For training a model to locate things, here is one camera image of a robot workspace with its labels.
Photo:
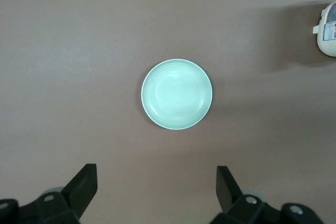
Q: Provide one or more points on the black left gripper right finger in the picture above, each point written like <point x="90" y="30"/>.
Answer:
<point x="231" y="192"/>

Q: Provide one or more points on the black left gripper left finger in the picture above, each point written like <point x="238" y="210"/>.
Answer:
<point x="78" y="190"/>

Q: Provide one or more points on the white rice cooker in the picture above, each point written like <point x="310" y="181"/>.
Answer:
<point x="328" y="33"/>

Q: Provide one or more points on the mint green round plate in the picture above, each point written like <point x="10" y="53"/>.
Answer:
<point x="176" y="94"/>

